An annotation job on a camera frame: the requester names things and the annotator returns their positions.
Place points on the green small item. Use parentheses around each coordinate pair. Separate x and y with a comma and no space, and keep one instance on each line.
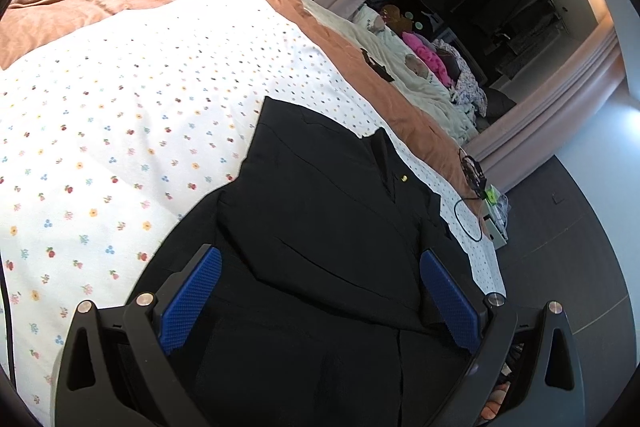
(491,195)

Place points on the clear plastic bag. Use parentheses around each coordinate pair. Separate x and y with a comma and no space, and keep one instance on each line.
(502,207)

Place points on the pink garment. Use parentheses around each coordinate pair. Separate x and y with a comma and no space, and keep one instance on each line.
(425,52)

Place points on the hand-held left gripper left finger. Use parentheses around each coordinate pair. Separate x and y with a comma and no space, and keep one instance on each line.
(192,297)

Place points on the cream nightstand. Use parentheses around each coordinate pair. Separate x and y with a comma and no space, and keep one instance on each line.
(495,232)

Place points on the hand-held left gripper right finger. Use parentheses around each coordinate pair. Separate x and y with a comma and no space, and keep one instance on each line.
(450,302)

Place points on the pile of clothes and toys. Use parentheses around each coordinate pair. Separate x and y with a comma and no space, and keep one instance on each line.
(425,92)

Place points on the brown plush toy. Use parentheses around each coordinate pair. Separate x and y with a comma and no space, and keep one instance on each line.
(392,17)

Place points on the black jacket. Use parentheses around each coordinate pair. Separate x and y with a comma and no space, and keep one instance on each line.
(310,217)

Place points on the floral garment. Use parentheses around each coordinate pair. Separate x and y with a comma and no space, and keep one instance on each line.
(467,82)

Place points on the white floral bedsheet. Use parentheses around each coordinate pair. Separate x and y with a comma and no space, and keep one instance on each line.
(125,107)

